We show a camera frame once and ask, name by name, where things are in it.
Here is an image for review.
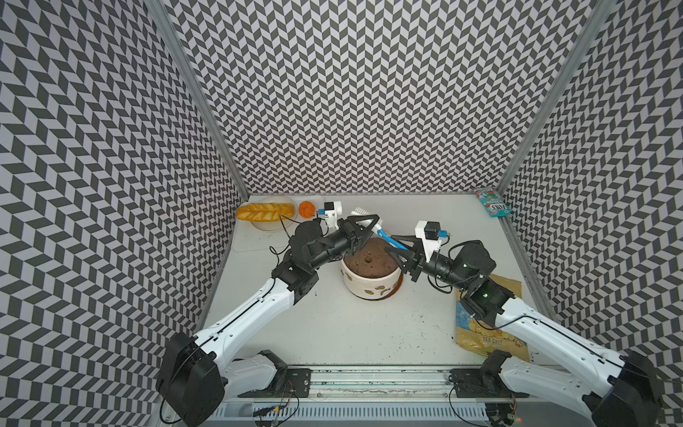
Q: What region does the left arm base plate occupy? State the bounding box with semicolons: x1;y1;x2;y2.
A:
239;368;312;399

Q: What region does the baguette bread loaf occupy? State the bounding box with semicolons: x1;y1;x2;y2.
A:
237;203;295;222

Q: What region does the orange mandarin fruit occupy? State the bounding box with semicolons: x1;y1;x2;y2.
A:
298;200;318;220

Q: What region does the aluminium front rail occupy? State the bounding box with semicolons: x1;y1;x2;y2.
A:
203;366;592;426

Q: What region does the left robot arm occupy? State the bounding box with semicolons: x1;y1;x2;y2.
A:
157;215;380;426

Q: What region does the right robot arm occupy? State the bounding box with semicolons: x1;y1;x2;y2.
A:
386;236;665;426

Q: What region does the yellow chips bag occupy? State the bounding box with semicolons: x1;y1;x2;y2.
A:
455;289;530;362

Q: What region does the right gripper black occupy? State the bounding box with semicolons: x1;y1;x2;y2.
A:
384;233;471;290

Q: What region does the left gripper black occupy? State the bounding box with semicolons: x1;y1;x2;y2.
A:
308;213;378;269

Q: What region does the white ceramic pot with mud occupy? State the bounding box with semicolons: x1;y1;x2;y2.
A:
341;239;403;279

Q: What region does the teal snack packet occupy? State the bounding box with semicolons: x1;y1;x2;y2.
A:
475;188;512;218

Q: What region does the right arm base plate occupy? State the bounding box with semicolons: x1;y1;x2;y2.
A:
448;368;529;399

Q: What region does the white cutting board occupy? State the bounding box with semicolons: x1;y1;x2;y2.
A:
232;195;325;252

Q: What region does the clear glass bowl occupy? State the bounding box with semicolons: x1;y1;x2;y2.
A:
252;196;299;232

